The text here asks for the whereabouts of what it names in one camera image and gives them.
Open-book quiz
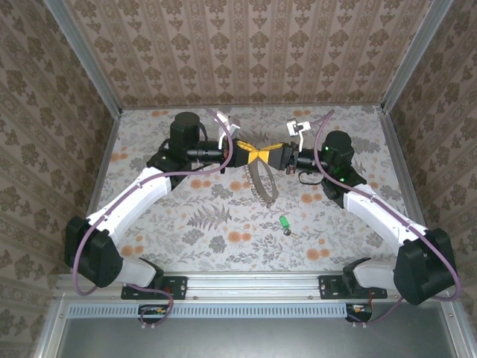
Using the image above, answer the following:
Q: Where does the floral table mat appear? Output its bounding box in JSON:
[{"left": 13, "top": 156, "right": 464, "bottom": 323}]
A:
[{"left": 80, "top": 105, "right": 426, "bottom": 273}]

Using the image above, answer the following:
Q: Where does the grey metal panel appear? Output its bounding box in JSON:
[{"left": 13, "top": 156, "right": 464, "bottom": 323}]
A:
[{"left": 55, "top": 316, "right": 461, "bottom": 358}]

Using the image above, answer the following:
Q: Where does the aluminium back rail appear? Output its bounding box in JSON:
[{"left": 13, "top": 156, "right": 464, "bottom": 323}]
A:
[{"left": 119, "top": 104, "right": 384, "bottom": 112}]

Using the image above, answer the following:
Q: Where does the thin black cable loop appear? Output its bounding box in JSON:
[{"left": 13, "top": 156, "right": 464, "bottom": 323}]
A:
[{"left": 297, "top": 169, "right": 325, "bottom": 186}]

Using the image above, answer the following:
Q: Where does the aluminium side rail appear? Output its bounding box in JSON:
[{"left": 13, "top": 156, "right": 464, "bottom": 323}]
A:
[
  {"left": 375, "top": 105, "right": 428, "bottom": 232},
  {"left": 70, "top": 110, "right": 123, "bottom": 275}
]

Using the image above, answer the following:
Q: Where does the aluminium corner post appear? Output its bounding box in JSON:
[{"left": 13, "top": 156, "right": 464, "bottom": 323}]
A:
[
  {"left": 382, "top": 0, "right": 454, "bottom": 113},
  {"left": 44, "top": 0, "right": 124, "bottom": 116}
]

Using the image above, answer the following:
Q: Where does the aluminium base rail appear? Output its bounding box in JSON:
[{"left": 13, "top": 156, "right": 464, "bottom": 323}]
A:
[{"left": 55, "top": 271, "right": 454, "bottom": 303}]

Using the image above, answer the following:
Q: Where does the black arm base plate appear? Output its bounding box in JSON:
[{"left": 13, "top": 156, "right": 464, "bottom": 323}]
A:
[
  {"left": 121, "top": 274, "right": 188, "bottom": 301},
  {"left": 318, "top": 274, "right": 388, "bottom": 301}
]

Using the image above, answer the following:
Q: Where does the grey slotted cable duct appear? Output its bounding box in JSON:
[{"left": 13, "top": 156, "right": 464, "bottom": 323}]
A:
[{"left": 69, "top": 302, "right": 353, "bottom": 318}]

